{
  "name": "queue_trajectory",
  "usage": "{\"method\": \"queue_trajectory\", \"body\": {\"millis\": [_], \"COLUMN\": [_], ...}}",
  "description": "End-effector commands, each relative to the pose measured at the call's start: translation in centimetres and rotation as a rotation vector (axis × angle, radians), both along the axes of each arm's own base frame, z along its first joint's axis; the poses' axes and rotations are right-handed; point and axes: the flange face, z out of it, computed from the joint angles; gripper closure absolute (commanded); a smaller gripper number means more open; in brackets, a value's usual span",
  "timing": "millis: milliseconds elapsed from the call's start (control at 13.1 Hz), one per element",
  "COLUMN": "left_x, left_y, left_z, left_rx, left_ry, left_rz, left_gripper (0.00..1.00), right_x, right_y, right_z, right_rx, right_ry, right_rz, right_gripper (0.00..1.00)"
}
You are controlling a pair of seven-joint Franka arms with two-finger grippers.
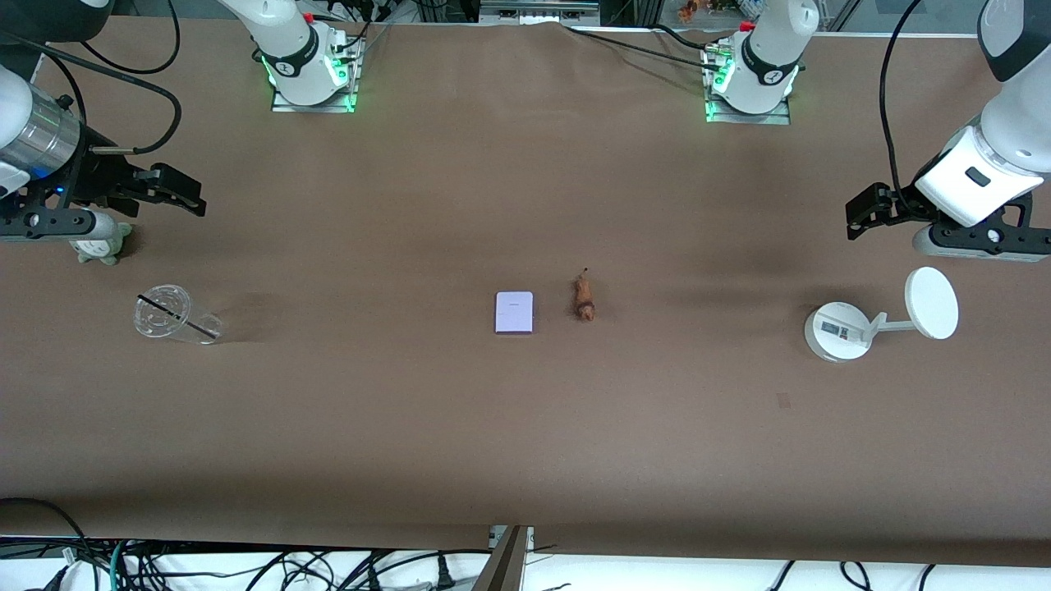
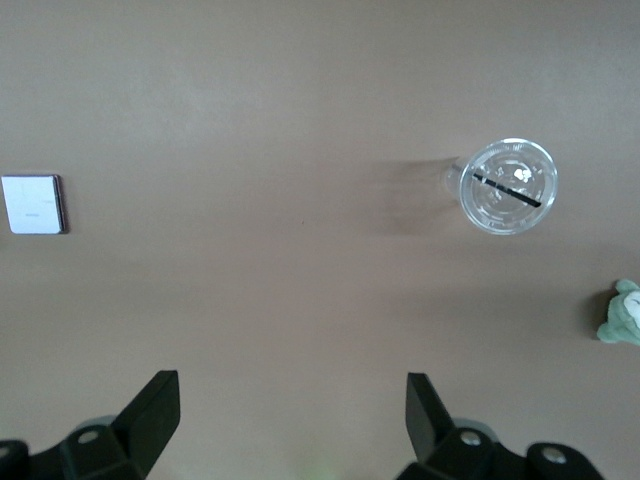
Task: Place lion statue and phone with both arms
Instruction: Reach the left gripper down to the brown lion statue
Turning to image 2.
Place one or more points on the black drinking straw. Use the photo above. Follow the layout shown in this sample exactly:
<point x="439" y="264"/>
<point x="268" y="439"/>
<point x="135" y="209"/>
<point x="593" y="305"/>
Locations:
<point x="505" y="188"/>

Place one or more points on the lavender rectangular box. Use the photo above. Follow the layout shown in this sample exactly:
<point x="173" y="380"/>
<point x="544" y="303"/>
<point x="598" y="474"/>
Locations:
<point x="32" y="205"/>

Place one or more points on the green plush toy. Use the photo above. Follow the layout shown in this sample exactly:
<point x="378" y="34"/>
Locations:
<point x="619" y="325"/>

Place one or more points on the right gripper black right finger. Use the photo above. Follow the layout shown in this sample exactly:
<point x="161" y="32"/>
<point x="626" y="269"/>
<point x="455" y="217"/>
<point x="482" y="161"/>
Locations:
<point x="450" y="450"/>

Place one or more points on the clear plastic cup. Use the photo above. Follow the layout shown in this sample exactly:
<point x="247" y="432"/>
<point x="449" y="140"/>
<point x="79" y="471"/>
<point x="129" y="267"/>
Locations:
<point x="492" y="221"/>

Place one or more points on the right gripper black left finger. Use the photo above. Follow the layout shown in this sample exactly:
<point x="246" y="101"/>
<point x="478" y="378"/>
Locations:
<point x="125" y="440"/>

